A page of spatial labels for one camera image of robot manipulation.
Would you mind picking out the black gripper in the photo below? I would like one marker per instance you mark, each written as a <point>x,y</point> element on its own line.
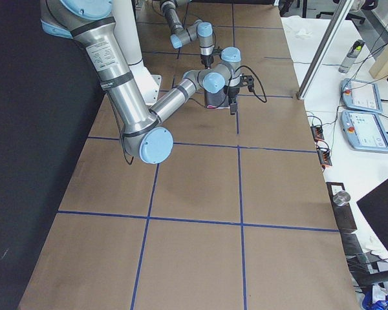
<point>233,92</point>
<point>207,61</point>

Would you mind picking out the pink square towel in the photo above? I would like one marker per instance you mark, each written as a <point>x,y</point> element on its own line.
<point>216,103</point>

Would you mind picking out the far orange black connector box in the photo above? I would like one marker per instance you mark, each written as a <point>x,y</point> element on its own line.
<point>317,132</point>

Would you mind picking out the orange black connector box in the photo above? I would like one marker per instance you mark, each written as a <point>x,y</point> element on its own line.
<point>324,157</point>
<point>317,132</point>

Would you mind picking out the white crumpled cloth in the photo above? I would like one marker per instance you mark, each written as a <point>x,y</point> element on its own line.
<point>297,27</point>

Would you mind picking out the near orange black connector box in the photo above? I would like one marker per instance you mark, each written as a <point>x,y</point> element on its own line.
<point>324,157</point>

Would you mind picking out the brown paper table cover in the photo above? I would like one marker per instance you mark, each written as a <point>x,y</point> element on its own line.
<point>238,217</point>

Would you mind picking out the far teach pendant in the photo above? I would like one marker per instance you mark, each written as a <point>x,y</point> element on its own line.
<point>361,95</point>

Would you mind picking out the teach pendant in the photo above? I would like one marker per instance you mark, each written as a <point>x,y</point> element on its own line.
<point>361,95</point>
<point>364,131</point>

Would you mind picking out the near teach pendant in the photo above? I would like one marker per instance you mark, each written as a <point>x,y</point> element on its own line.
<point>364,131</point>

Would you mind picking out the small metal cup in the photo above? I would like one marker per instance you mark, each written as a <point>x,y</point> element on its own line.
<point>341,198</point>

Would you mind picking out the black metal block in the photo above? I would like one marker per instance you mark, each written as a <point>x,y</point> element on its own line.
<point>343,214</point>

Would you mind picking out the black computer monitor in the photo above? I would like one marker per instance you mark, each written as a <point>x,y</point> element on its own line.
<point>374,207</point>

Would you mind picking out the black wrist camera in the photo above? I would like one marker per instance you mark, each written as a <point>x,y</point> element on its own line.
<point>248,82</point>

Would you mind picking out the aluminium frame post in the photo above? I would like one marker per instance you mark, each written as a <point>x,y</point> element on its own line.
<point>338,17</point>

